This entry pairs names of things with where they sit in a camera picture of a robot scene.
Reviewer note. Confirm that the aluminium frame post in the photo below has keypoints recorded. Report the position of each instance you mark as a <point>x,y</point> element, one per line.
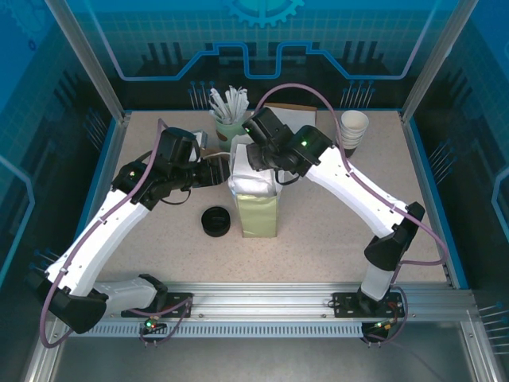
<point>428,59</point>
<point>92,59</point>

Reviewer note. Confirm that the blue printed enclosure panel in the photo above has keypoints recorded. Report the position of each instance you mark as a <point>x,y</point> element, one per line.
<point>477,119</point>
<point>254,40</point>
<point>32,119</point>

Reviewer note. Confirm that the brown cardboard napkin box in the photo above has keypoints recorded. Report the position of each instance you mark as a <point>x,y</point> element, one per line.
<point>298,106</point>

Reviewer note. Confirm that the black cup lid stack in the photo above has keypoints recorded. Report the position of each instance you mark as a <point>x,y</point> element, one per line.
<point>216,221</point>

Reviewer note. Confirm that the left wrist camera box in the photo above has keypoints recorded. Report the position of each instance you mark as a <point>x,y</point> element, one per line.
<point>200,139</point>

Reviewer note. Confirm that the black printed paper cup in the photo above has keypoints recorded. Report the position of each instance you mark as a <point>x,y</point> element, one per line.
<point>350,149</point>

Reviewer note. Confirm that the pale green straw holder cup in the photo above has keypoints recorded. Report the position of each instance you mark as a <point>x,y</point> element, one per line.
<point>226,131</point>

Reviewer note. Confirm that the grey metal shelf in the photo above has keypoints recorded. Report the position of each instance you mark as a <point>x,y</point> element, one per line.
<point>258,358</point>

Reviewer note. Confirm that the white napkin stack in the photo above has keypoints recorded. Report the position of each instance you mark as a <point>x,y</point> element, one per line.
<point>304,118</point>

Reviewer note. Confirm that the printed paper carrier bag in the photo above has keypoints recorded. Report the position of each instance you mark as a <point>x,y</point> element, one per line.
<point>258,215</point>

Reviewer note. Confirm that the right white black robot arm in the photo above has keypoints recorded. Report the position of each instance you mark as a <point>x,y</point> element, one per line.
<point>358,187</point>

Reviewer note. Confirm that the white paper-wrapped straw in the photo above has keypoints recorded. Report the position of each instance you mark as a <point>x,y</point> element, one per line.
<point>218,102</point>
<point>242,100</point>
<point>230,99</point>
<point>246,107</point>

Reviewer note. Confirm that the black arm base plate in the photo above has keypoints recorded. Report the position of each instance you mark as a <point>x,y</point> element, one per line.
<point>344,304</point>
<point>181,300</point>

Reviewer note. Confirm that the nested pale paper cups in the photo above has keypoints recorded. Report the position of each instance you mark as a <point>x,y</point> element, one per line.
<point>354,121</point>

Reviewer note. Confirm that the small LED circuit board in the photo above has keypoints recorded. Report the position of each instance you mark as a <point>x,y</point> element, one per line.
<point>151,325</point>
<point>383,325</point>

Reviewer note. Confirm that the long aluminium base rail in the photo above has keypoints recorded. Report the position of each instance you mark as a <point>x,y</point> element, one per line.
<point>258,298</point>

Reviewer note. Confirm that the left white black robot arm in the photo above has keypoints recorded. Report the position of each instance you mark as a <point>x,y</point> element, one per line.
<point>103,231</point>

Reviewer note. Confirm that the aluminium side rail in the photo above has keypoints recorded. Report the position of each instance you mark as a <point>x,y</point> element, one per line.
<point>410,135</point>
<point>121,135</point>

